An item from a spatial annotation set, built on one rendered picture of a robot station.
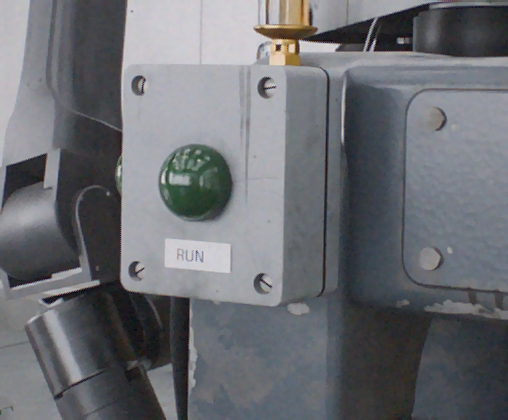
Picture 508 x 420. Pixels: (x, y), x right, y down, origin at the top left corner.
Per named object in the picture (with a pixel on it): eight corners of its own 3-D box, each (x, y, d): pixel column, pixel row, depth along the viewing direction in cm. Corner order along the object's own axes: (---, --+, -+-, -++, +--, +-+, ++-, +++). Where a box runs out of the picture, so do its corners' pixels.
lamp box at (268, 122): (119, 290, 52) (122, 63, 52) (183, 278, 56) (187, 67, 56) (282, 308, 49) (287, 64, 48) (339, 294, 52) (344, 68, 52)
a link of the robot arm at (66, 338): (-1, 321, 81) (53, 283, 77) (82, 300, 86) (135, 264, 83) (42, 425, 79) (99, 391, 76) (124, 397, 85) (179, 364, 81)
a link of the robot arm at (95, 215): (-20, 215, 83) (71, 189, 77) (111, 193, 92) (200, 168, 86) (21, 403, 82) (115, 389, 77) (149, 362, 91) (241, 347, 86)
